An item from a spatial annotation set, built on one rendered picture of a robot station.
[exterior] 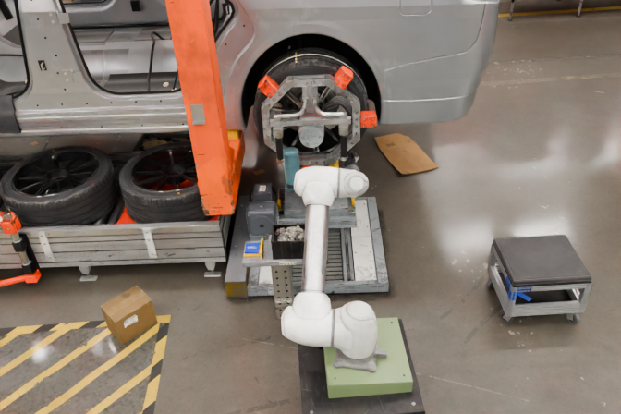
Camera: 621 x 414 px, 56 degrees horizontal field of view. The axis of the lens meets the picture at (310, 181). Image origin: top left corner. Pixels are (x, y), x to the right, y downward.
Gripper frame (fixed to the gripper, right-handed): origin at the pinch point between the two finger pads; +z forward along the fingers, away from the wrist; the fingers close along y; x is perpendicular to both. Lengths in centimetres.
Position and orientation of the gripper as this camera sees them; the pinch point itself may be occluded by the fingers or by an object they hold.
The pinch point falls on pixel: (349, 151)
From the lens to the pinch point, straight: 343.1
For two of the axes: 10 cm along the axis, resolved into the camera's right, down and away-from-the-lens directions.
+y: 6.8, -6.1, -4.2
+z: 0.0, -5.6, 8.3
